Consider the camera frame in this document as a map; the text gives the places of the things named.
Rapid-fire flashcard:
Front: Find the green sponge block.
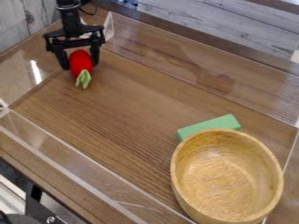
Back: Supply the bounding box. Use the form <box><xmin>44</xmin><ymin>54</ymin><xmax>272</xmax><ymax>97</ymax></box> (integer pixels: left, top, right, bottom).
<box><xmin>176</xmin><ymin>114</ymin><xmax>242</xmax><ymax>141</ymax></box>

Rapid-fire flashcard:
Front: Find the red plush strawberry toy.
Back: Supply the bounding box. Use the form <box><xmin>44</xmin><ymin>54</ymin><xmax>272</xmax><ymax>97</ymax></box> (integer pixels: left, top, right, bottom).
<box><xmin>69</xmin><ymin>49</ymin><xmax>93</xmax><ymax>89</ymax></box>

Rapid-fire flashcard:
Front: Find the clear acrylic corner bracket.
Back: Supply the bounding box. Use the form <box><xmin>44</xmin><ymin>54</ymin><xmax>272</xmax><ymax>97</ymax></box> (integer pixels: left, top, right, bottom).
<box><xmin>79</xmin><ymin>11</ymin><xmax>116</xmax><ymax>42</ymax></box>

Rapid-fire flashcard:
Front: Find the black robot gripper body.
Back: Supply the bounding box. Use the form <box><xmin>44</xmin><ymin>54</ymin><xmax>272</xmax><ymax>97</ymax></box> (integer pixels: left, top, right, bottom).
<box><xmin>43</xmin><ymin>0</ymin><xmax>105</xmax><ymax>53</ymax></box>

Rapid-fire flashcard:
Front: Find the clear acrylic front wall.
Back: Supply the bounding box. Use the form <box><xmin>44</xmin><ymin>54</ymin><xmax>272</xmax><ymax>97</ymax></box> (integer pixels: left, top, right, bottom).
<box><xmin>0</xmin><ymin>109</ymin><xmax>195</xmax><ymax>224</ymax></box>

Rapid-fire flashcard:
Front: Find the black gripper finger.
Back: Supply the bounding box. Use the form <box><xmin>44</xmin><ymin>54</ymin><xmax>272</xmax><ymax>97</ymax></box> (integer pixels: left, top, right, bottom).
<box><xmin>89</xmin><ymin>44</ymin><xmax>100</xmax><ymax>66</ymax></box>
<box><xmin>55</xmin><ymin>49</ymin><xmax>69</xmax><ymax>70</ymax></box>

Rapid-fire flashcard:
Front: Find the wooden oval bowl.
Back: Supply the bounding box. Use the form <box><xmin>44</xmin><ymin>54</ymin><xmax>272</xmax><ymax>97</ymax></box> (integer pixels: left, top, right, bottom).
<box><xmin>171</xmin><ymin>128</ymin><xmax>284</xmax><ymax>224</ymax></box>

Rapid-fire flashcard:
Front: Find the black metal table frame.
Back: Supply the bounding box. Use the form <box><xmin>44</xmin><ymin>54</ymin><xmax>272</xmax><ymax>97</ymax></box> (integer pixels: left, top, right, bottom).
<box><xmin>24</xmin><ymin>185</ymin><xmax>81</xmax><ymax>224</ymax></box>

